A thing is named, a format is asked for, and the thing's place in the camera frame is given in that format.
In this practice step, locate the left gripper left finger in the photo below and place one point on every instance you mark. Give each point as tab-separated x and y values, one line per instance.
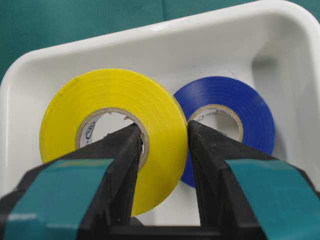
86	194

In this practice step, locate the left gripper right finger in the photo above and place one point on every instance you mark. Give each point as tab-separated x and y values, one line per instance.
247	194

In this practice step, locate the yellow tape roll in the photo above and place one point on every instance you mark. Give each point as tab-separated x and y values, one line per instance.
156	112

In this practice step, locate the blue tape roll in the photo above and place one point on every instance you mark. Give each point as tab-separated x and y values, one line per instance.
231	107

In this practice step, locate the white plastic tray case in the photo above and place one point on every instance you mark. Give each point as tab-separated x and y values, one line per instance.
271	45

